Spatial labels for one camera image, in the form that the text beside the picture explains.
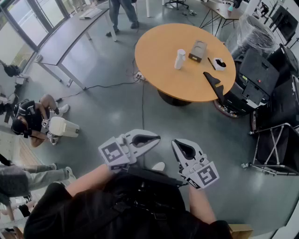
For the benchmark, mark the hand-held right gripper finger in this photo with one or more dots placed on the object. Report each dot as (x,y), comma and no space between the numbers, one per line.
(197,149)
(178,156)

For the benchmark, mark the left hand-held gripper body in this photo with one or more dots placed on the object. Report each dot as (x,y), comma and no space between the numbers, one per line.
(114,152)

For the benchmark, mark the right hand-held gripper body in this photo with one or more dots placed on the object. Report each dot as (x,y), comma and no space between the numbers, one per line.
(203,173)

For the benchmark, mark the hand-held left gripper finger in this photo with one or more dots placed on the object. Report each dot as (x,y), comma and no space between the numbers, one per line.
(144,149)
(140,131)

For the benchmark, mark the person's left forearm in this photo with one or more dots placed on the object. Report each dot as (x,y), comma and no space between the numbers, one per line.
(88,179)

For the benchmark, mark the person's right forearm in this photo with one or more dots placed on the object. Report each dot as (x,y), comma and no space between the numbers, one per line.
(201,205)

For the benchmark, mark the person's white shoe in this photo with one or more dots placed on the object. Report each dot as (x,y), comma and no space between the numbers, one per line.
(158,166)

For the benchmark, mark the black chest-mounted box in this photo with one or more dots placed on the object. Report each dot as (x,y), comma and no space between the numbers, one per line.
(154,176)

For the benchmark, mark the white power strip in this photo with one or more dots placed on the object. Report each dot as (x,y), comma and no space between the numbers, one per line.
(139,75)

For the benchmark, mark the white plastic bin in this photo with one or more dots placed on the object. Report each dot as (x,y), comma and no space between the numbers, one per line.
(63,127)

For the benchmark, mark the person's black shirt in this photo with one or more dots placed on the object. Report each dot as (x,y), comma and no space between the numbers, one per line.
(93,217)

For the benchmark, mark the cardboard box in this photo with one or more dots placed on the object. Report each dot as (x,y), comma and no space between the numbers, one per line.
(240,231)

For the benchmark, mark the black foam wedge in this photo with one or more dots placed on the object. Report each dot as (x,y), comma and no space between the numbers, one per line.
(213,82)

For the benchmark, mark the black folding cart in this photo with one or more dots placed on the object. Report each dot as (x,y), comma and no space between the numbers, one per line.
(280,144)

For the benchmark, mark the small white box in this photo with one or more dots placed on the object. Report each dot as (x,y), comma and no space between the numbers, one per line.
(216,67)

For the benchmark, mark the black pen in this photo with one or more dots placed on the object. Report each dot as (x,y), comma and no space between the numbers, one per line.
(211,63)

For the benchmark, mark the small black cloth item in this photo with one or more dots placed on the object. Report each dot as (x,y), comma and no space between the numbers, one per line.
(220,63)

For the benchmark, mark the open black foam case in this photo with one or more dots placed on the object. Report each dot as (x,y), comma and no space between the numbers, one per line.
(257,70)

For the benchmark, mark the grey box with two circles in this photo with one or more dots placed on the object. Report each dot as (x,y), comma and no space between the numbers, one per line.
(198,50)

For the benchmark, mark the large black equipment case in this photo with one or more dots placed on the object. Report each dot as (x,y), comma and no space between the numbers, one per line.
(287,93)

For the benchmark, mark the long grey desk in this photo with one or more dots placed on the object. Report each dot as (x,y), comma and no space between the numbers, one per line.
(70,35)

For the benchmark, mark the white tape roll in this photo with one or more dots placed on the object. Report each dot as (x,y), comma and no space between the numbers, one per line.
(39,58)

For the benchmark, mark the plastic-wrapped black chairs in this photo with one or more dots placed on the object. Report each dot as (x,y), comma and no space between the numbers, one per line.
(252,35)

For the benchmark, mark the white keyboard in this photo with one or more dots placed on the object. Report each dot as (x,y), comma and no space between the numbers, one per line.
(90,13)

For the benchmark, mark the small grey gadget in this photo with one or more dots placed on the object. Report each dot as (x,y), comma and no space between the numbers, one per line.
(192,12)

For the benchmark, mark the black backpack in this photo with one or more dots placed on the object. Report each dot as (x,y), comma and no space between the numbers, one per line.
(10,69)

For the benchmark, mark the black office chair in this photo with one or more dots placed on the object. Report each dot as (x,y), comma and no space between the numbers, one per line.
(176,3)

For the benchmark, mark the wooden desk with black legs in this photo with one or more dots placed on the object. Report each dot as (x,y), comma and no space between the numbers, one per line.
(224,10)

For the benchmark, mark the small teal item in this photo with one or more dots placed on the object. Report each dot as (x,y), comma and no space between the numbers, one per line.
(230,9)

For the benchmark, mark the black monitor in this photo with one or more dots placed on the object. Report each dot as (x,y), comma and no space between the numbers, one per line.
(283,22)

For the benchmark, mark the glass door with black frame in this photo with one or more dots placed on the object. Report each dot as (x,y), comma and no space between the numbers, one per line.
(35,21)

